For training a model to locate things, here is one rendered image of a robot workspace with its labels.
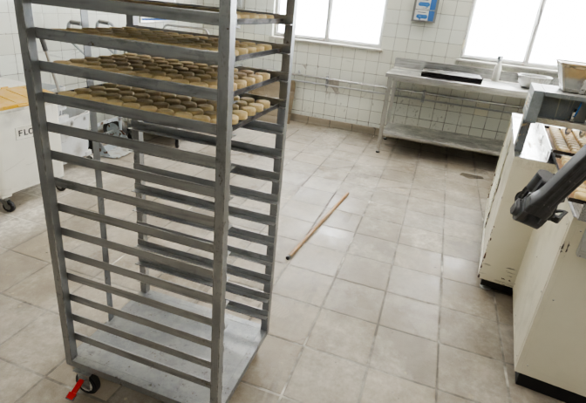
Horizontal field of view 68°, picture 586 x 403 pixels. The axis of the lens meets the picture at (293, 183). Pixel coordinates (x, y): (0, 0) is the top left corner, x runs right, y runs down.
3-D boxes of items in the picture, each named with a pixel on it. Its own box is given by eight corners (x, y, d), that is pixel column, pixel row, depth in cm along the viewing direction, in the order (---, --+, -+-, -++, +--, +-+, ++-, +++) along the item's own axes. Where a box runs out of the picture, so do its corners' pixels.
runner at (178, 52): (239, 65, 107) (240, 53, 106) (234, 67, 104) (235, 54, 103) (36, 36, 124) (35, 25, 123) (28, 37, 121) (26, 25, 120)
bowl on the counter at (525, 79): (516, 87, 435) (520, 75, 430) (512, 83, 464) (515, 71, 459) (552, 92, 426) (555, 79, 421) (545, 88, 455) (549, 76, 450)
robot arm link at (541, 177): (509, 216, 123) (540, 228, 122) (532, 187, 116) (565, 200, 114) (509, 192, 132) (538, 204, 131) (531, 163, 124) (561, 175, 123)
